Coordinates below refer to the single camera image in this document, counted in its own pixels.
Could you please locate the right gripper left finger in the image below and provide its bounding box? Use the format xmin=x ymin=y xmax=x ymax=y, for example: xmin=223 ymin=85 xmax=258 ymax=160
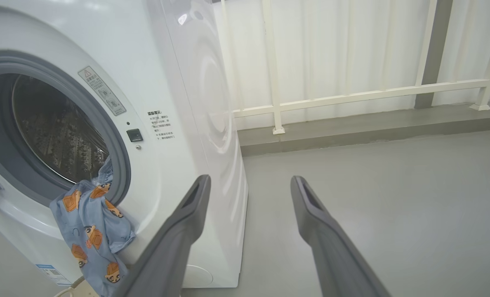
xmin=113 ymin=174 xmax=212 ymax=297

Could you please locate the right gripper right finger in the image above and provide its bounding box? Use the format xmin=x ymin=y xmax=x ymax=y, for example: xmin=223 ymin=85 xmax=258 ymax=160
xmin=290 ymin=176 xmax=392 ymax=297

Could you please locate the blue patterned clothing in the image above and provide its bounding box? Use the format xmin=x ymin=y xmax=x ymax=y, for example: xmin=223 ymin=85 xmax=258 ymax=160
xmin=49 ymin=157 xmax=136 ymax=297

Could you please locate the white washing machine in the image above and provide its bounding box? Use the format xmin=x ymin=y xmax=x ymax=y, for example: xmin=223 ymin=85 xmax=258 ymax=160
xmin=0 ymin=0 xmax=249 ymax=289

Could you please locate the round white filter cover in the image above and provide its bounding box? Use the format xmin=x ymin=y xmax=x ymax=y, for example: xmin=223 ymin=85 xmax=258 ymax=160
xmin=183 ymin=264 xmax=214 ymax=288

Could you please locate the blue energy label sticker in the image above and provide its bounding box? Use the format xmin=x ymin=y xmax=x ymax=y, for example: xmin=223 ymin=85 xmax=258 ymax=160
xmin=35 ymin=264 xmax=72 ymax=286

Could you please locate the grey warning sticker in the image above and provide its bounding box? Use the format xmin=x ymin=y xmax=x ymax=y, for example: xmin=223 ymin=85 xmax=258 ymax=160
xmin=78 ymin=66 xmax=127 ymax=116

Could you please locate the white metal railing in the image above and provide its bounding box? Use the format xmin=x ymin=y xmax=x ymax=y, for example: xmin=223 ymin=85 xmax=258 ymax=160
xmin=220 ymin=0 xmax=490 ymax=135

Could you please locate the grey building column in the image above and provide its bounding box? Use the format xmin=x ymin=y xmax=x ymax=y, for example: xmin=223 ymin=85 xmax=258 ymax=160
xmin=414 ymin=0 xmax=454 ymax=110

